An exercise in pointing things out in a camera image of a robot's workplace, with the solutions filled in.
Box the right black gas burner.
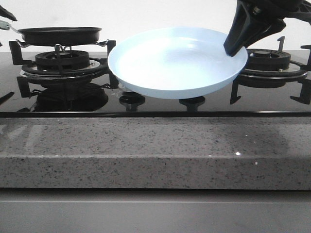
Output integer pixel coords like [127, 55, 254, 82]
[245, 49, 291, 71]

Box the left black pan support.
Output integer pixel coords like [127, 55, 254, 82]
[9, 40, 119, 88]

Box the black gas burner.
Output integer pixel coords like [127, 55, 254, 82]
[35, 50, 90, 71]
[245, 49, 291, 71]

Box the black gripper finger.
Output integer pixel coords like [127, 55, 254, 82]
[0, 6, 17, 21]

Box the light blue plate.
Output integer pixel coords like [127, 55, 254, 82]
[108, 27, 248, 99]

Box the black frying pan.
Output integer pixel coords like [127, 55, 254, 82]
[0, 20, 102, 46]

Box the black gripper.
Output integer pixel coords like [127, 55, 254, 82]
[224, 0, 311, 55]

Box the wire pan support ring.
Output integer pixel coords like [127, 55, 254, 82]
[16, 38, 110, 53]

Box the right black pan support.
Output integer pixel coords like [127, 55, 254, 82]
[230, 36, 311, 104]

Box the black pan support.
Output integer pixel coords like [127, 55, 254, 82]
[9, 40, 119, 88]
[230, 36, 311, 104]

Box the black glass gas cooktop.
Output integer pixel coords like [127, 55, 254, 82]
[0, 52, 311, 118]

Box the left black gas burner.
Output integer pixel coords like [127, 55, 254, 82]
[35, 50, 90, 71]

